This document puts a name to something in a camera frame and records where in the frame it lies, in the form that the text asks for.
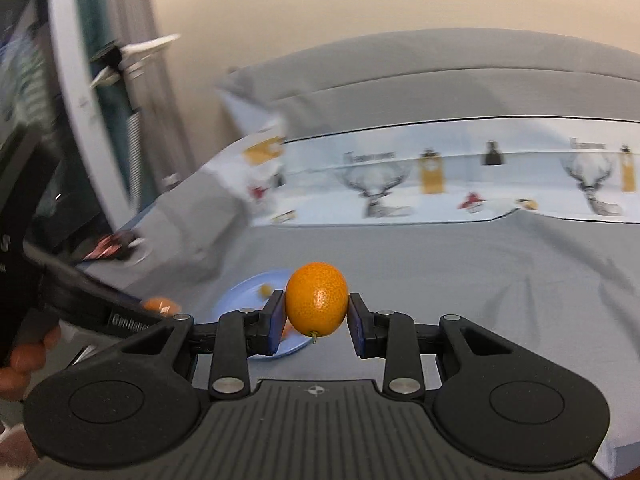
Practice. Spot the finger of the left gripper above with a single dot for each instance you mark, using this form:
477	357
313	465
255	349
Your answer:
77	298

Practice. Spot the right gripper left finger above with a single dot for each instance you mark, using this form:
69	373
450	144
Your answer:
178	359

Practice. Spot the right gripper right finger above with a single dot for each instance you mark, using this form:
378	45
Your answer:
402	342

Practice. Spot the oval orange kumquat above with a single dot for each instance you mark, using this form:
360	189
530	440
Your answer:
316	299

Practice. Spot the person's left hand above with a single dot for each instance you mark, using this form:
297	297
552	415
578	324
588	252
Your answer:
25	360

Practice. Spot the blue round plate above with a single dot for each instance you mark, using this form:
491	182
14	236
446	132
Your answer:
248	294

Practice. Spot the small orange mandarin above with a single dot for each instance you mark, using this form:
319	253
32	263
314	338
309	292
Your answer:
161	305

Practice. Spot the grey curtain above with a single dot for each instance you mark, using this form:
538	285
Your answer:
166	147

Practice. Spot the grey bed cover cloth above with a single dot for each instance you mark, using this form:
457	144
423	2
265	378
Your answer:
567	289

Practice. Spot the white deer print cloth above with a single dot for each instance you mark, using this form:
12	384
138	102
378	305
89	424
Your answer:
426	148

